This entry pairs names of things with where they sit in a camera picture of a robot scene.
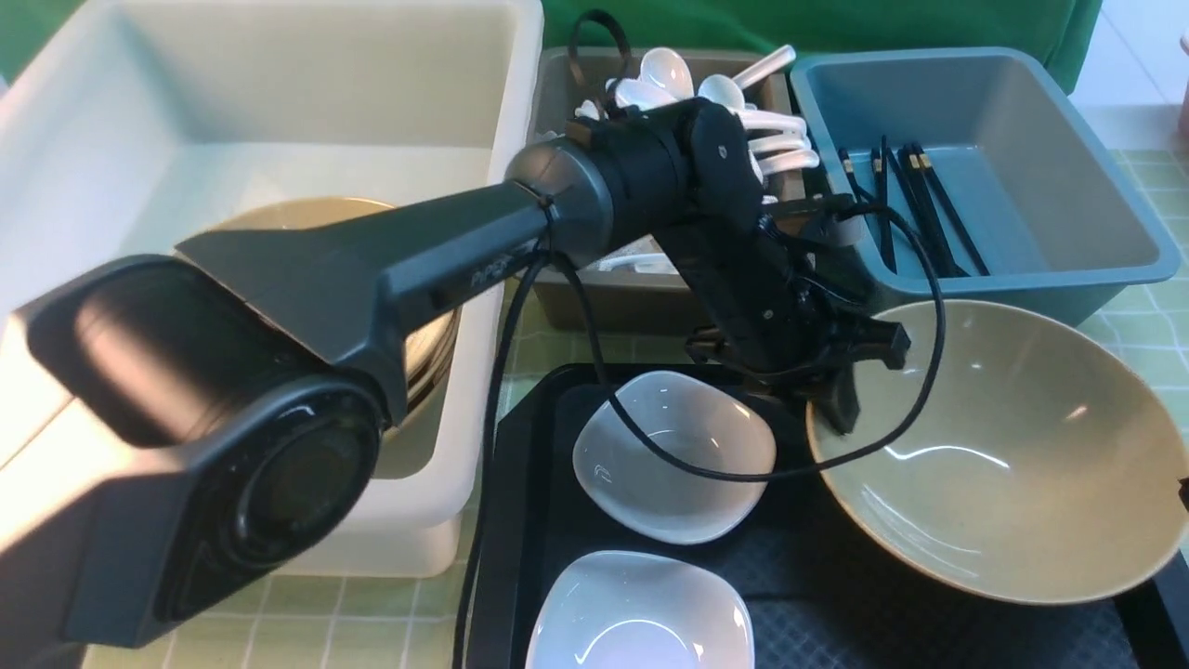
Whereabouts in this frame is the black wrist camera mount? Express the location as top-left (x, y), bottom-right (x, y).
top-left (762, 193), bottom-right (868, 247)

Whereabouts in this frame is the large white plastic tub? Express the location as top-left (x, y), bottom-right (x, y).
top-left (0, 0), bottom-right (546, 578)

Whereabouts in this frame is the green backdrop cloth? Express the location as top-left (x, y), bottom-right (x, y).
top-left (542, 1), bottom-right (1103, 91)

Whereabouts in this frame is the grey-brown spoon bin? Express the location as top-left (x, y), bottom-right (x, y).
top-left (529, 46), bottom-right (761, 337)

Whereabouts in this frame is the black serving tray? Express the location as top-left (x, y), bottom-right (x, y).
top-left (454, 362), bottom-right (1185, 668)

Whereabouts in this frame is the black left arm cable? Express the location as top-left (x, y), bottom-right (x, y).
top-left (452, 10), bottom-right (946, 669)

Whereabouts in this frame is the white spoon top handle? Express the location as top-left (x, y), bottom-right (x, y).
top-left (732, 44), bottom-right (797, 90)

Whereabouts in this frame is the black chopstick in bin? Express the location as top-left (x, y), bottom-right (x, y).
top-left (870, 135), bottom-right (897, 272)
top-left (886, 147), bottom-right (960, 278)
top-left (910, 141), bottom-right (990, 276)

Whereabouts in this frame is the tan noodle bowl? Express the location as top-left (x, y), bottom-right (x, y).
top-left (823, 299), bottom-right (1185, 605)

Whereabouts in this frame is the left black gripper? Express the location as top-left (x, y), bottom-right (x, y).
top-left (665, 217), bottom-right (910, 435)

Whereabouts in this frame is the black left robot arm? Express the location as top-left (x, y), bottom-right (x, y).
top-left (4, 97), bottom-right (910, 668)

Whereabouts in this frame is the white square dish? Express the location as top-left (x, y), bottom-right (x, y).
top-left (524, 550), bottom-right (756, 668)
top-left (572, 370), bottom-right (776, 545)

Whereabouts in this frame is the blue-grey chopstick bin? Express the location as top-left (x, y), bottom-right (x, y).
top-left (789, 48), bottom-right (1181, 326)

